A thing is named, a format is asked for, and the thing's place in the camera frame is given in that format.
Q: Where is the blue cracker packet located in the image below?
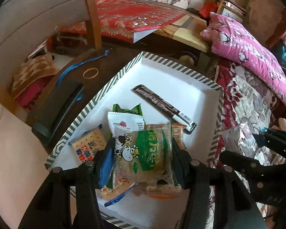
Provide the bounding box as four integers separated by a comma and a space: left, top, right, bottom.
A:
69, 124, 137, 207

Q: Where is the orange cracker packet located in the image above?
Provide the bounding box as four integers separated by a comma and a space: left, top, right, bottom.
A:
144, 122, 186, 200

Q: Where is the green cow cookie packet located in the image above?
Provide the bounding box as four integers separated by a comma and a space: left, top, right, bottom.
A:
114, 129, 170, 195

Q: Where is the small white red snack packet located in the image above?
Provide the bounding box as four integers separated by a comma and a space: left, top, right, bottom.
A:
107, 112, 145, 137

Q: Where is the white pink snack packet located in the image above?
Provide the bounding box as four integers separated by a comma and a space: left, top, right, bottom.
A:
219, 123, 266, 165

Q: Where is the green wafer biscuit packet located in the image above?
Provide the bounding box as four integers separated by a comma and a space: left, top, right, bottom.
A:
111, 103, 143, 116

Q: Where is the dark chocolate bar packet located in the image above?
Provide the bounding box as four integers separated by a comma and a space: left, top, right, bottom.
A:
132, 84, 197, 134

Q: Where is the green striped white tray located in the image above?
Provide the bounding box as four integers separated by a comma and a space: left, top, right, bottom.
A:
45, 52, 223, 228

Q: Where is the black phone case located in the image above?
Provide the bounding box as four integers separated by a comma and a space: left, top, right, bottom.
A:
32, 80, 84, 146

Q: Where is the rubber band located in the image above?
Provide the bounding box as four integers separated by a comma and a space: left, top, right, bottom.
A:
83, 67, 99, 80

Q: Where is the floral plush blanket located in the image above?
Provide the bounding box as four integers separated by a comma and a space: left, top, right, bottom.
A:
212, 58, 286, 228

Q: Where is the checkered brown cloth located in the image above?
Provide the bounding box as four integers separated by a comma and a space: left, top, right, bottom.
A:
10, 54, 59, 99

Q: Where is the pink penguin quilt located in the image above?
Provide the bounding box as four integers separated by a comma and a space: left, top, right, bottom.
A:
200, 14, 286, 105

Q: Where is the red patterned tablecloth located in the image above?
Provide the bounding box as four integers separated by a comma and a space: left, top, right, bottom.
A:
62, 0, 194, 44

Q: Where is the framed photo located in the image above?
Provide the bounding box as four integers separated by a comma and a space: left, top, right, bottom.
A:
171, 0, 191, 9

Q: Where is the wooden chair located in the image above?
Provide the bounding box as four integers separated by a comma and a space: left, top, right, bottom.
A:
0, 0, 103, 86

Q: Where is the blue lanyard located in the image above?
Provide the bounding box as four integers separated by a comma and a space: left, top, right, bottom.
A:
55, 50, 110, 101

